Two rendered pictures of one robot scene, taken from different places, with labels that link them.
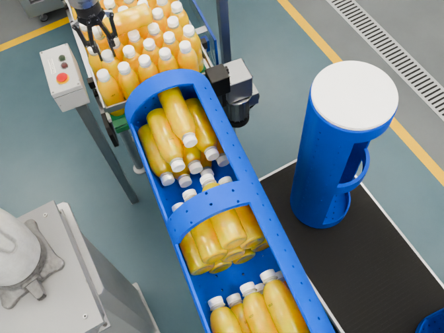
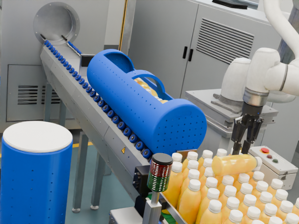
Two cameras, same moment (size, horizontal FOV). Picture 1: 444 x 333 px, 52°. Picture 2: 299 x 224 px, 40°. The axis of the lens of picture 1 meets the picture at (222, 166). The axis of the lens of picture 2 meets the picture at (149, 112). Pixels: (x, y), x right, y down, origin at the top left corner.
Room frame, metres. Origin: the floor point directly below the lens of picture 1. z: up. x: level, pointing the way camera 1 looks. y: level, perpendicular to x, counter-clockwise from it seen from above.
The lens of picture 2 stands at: (2.43, -0.40, 1.81)
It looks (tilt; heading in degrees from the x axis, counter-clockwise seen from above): 21 degrees down; 166
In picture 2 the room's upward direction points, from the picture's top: 10 degrees clockwise
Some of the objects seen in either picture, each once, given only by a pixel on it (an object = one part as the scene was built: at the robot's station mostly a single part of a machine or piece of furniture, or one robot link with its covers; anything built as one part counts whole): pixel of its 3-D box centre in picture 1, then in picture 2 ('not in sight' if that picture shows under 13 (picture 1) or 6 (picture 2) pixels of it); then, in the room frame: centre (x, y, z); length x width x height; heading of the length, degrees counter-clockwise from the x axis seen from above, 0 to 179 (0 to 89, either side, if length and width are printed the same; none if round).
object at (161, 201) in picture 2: (204, 47); (161, 209); (1.21, 0.01, 0.94); 0.03 x 0.02 x 0.08; 16
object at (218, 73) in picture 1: (217, 82); (145, 180); (1.04, -0.02, 0.95); 0.10 x 0.07 x 0.10; 106
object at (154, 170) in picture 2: not in sight; (161, 166); (1.41, -0.08, 1.23); 0.06 x 0.06 x 0.04
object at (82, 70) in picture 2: not in sight; (87, 65); (-0.34, -0.21, 1.00); 0.10 x 0.04 x 0.15; 106
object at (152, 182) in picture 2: not in sight; (158, 179); (1.41, -0.08, 1.18); 0.06 x 0.06 x 0.05
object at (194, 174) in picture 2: (172, 21); (193, 174); (1.21, 0.11, 1.09); 0.04 x 0.04 x 0.02
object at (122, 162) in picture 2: not in sight; (97, 109); (-0.07, -0.13, 0.79); 2.17 x 0.29 x 0.34; 16
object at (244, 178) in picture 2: not in sight; (244, 178); (1.22, 0.30, 1.09); 0.04 x 0.04 x 0.02
